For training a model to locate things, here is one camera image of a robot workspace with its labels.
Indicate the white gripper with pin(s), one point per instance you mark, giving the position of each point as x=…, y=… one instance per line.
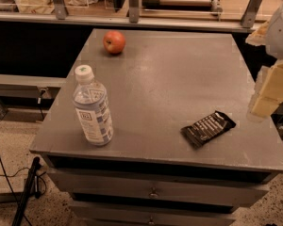
x=281, y=37

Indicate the red apple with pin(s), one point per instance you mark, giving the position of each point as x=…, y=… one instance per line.
x=114, y=42

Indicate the clear plastic water bottle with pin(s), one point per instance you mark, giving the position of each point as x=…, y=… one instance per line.
x=90, y=99

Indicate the black snack wrapper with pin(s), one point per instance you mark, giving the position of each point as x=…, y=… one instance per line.
x=205, y=130

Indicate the grey drawer cabinet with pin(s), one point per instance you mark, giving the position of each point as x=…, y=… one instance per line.
x=160, y=83

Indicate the upper drawer knob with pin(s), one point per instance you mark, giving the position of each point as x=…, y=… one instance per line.
x=153, y=194

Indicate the drawer knob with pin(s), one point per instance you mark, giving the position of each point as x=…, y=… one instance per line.
x=153, y=194
x=151, y=222

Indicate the lower drawer knob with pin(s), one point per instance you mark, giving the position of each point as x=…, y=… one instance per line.
x=151, y=222

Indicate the grey metal railing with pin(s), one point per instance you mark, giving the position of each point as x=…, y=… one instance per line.
x=223, y=15

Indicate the grey low bench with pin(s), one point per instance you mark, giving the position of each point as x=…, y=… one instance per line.
x=20, y=86

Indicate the black tripod leg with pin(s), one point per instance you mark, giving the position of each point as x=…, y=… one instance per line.
x=26, y=193

